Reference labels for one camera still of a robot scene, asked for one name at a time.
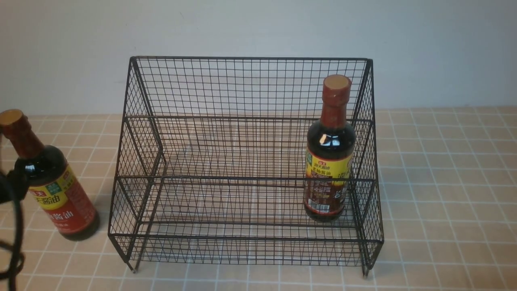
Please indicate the soy sauce bottle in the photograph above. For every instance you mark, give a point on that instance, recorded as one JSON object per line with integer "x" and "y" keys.
{"x": 51, "y": 180}
{"x": 329, "y": 150}

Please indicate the black wire mesh rack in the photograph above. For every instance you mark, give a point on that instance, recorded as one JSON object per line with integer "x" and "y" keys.
{"x": 213, "y": 168}

